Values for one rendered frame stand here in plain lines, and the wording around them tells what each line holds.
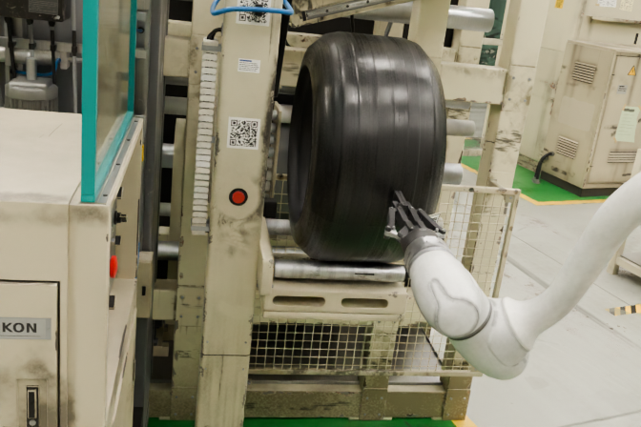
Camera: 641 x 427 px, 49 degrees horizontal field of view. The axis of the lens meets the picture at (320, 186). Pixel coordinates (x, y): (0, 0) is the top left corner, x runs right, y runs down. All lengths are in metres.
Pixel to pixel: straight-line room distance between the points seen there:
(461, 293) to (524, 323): 0.16
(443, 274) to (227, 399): 0.93
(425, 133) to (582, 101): 4.81
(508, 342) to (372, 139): 0.52
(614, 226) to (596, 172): 5.16
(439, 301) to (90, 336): 0.55
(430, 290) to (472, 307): 0.07
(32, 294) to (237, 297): 0.83
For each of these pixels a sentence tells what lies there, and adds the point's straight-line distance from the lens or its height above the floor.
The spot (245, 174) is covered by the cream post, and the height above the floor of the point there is 1.12.
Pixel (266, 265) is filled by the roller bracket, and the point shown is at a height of 0.93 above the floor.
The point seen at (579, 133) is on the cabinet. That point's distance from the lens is 6.33.
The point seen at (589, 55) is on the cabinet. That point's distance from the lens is 6.31.
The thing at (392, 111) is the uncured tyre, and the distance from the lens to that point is 1.55.
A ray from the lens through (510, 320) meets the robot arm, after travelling 1.29.
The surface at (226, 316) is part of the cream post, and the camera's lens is 1.85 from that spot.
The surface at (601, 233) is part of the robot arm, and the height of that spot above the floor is 1.26.
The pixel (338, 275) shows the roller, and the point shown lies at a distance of 1.74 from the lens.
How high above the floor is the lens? 1.62
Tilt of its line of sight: 17 degrees down
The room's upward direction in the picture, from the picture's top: 7 degrees clockwise
